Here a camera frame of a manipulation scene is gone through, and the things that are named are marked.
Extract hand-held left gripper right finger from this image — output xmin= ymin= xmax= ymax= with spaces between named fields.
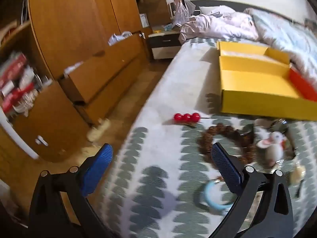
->
xmin=208 ymin=142 xmax=294 ymax=238

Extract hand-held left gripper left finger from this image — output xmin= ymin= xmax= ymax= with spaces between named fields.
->
xmin=28 ymin=143 xmax=117 ymax=238

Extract light blue bracelet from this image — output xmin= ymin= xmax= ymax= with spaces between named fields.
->
xmin=194 ymin=180 xmax=239 ymax=212

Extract brown knobbly bead bracelet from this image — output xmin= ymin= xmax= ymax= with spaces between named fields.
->
xmin=199 ymin=125 xmax=258 ymax=164

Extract white plush rabbit charm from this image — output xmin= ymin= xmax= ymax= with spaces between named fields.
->
xmin=256 ymin=131 xmax=288 ymax=167

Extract red bead hair clip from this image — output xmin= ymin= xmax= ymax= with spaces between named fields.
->
xmin=173 ymin=113 xmax=211 ymax=128

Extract yellow cardboard box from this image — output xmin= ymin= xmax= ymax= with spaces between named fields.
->
xmin=217 ymin=41 xmax=317 ymax=122

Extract cream slippers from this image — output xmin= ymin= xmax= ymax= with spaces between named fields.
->
xmin=87 ymin=118 xmax=111 ymax=142

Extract wooden shelf unit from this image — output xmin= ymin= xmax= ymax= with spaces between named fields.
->
xmin=0 ymin=20 xmax=91 ymax=163

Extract pile of red boxes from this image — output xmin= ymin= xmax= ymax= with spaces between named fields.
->
xmin=0 ymin=52 xmax=53 ymax=117

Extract white plastic bag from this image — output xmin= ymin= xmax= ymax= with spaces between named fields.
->
xmin=108 ymin=31 xmax=133 ymax=46

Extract black and white nightstand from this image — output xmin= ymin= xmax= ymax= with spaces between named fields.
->
xmin=148 ymin=26 xmax=183 ymax=60

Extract pinkish white duvet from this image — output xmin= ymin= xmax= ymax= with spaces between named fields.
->
xmin=179 ymin=5 xmax=260 ymax=45

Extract wooden wardrobe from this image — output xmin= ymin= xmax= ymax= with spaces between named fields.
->
xmin=27 ymin=0 xmax=174 ymax=80

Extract hanging clear plastic bag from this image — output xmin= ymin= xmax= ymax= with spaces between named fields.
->
xmin=173 ymin=0 xmax=196 ymax=27

